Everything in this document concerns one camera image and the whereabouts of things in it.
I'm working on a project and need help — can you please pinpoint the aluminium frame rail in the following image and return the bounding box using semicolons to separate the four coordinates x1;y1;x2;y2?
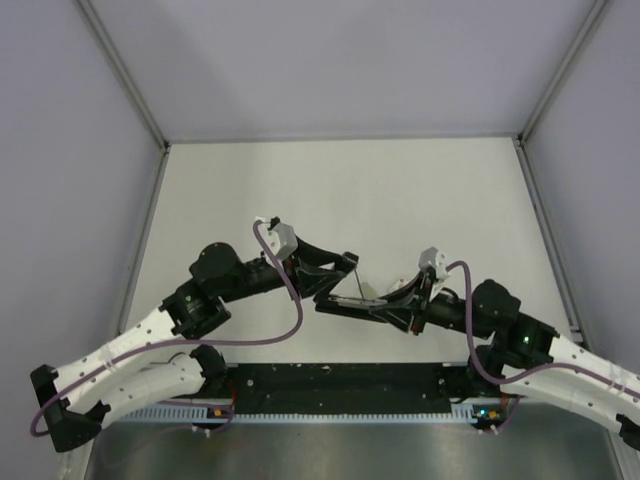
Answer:
73;0;170;152

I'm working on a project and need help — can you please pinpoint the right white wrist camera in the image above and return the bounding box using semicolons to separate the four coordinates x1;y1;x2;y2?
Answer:
418;247;449;281

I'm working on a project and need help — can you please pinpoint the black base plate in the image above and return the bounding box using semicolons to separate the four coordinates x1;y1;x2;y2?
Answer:
228;363;476;414

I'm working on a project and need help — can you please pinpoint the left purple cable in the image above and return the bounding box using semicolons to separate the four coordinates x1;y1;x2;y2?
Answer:
29;219;306;436

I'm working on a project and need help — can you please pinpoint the white staple box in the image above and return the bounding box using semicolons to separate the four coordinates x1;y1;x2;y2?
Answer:
390;278;406;291

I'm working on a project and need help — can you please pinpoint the white toothed cable duct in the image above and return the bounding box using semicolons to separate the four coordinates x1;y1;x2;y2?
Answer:
119;403;504;425

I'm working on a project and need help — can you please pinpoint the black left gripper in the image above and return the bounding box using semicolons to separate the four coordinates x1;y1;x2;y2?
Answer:
218;233;345;303

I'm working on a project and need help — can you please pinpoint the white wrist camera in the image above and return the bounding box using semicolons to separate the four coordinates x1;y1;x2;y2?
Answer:
253;217;298;261
418;247;449;281

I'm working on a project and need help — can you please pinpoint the beige green stapler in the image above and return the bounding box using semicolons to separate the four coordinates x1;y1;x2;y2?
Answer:
360;282;379;299

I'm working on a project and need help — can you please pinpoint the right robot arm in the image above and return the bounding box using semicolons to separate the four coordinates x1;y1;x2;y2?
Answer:
368;268;639;449

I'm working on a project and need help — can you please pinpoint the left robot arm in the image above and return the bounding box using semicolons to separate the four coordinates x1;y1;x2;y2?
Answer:
29;222;359;453

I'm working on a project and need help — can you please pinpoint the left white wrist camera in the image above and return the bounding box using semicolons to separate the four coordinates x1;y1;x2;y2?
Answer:
253;217;298;261

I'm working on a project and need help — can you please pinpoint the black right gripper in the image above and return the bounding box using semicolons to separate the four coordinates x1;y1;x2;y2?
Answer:
369;271;492;339

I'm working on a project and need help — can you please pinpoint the black stapler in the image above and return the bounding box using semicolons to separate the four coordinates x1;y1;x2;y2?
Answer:
324;267;388;323

